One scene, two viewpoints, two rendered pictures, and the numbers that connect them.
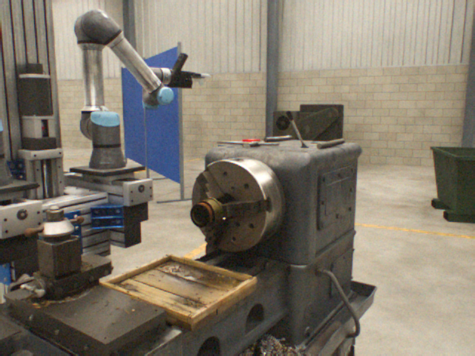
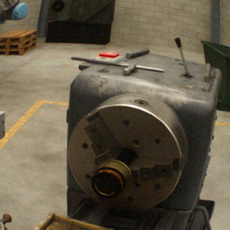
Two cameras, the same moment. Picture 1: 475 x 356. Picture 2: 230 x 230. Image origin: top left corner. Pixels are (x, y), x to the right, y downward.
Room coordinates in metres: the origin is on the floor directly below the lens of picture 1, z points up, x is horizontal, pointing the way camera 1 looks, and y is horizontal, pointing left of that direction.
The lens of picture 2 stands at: (0.38, 0.39, 1.55)
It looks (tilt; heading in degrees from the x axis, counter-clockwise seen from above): 18 degrees down; 341
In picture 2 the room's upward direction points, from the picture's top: 5 degrees clockwise
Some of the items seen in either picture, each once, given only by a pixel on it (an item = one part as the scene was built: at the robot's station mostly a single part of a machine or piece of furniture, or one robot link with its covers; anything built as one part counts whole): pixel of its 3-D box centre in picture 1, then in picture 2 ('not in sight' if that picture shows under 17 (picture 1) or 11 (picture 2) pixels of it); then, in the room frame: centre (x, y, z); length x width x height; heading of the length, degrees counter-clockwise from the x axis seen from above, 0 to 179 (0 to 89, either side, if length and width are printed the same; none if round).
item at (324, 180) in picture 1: (285, 190); (156, 120); (1.74, -0.23, 1.06); 0.59 x 0.48 x 0.39; 145
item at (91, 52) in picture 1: (93, 78); not in sight; (1.85, 0.60, 1.54); 0.15 x 0.12 x 0.55; 35
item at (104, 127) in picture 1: (105, 127); not in sight; (1.75, 0.53, 1.33); 0.13 x 0.12 x 0.14; 35
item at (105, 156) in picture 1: (107, 155); not in sight; (1.74, 0.53, 1.21); 0.15 x 0.15 x 0.10
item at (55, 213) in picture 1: (55, 212); not in sight; (0.94, 0.41, 1.17); 0.04 x 0.04 x 0.03
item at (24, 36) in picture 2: not in sight; (15, 41); (9.60, -0.20, 0.22); 1.25 x 0.86 x 0.44; 157
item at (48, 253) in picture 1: (61, 252); not in sight; (0.94, 0.41, 1.07); 0.07 x 0.07 x 0.10; 55
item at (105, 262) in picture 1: (70, 278); not in sight; (0.96, 0.40, 0.99); 0.20 x 0.10 x 0.05; 145
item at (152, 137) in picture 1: (145, 120); not in sight; (8.05, 1.65, 1.18); 4.12 x 0.80 x 2.35; 26
